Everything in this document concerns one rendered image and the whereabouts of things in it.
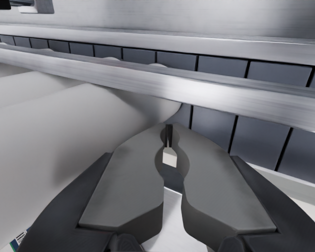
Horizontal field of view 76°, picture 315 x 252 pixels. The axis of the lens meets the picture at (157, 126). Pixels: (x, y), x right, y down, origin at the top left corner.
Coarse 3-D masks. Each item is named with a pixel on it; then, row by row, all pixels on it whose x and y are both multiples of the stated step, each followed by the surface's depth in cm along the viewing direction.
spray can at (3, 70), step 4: (44, 48) 24; (48, 48) 24; (52, 48) 24; (0, 64) 19; (4, 64) 19; (8, 64) 19; (0, 68) 19; (4, 68) 19; (8, 68) 19; (12, 68) 20; (16, 68) 20; (20, 68) 20; (24, 68) 20; (0, 72) 19; (4, 72) 19; (8, 72) 19; (12, 72) 19; (16, 72) 20; (20, 72) 20; (24, 72) 20; (0, 76) 19
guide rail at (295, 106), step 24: (0, 48) 15; (24, 48) 15; (48, 72) 13; (72, 72) 12; (96, 72) 11; (120, 72) 10; (144, 72) 9; (168, 72) 9; (192, 72) 9; (168, 96) 9; (192, 96) 9; (216, 96) 8; (240, 96) 8; (264, 96) 7; (288, 96) 7; (312, 96) 7; (264, 120) 7; (288, 120) 7; (312, 120) 7
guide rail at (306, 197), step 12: (168, 144) 18; (168, 156) 17; (276, 180) 14; (288, 180) 14; (288, 192) 13; (300, 192) 13; (312, 192) 13; (300, 204) 13; (312, 204) 13; (312, 216) 13
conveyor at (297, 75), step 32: (192, 64) 16; (224, 64) 15; (256, 64) 14; (288, 64) 13; (192, 128) 19; (224, 128) 17; (256, 128) 16; (288, 128) 15; (256, 160) 17; (288, 160) 16
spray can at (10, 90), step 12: (120, 60) 19; (36, 72) 14; (0, 84) 12; (12, 84) 12; (24, 84) 12; (36, 84) 13; (48, 84) 13; (60, 84) 14; (72, 84) 14; (0, 96) 11; (12, 96) 11; (24, 96) 12; (36, 96) 12
